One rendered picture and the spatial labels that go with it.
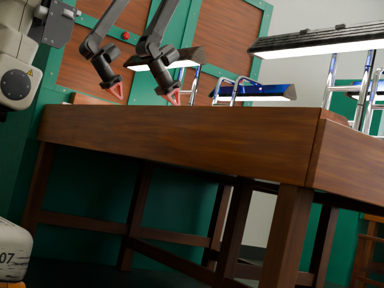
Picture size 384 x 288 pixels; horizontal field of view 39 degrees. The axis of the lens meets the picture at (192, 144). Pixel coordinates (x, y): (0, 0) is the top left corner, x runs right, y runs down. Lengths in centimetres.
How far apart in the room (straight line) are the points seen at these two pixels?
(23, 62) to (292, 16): 368
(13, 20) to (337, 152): 119
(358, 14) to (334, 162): 488
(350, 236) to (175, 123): 329
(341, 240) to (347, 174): 356
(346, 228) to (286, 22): 193
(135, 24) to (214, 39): 55
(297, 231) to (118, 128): 95
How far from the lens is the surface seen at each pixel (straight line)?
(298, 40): 184
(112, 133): 206
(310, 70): 544
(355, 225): 481
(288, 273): 130
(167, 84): 202
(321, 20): 560
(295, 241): 130
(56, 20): 197
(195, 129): 161
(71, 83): 289
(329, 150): 126
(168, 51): 205
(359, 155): 135
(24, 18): 199
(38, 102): 281
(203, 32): 332
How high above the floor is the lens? 52
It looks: 4 degrees up
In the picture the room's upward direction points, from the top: 13 degrees clockwise
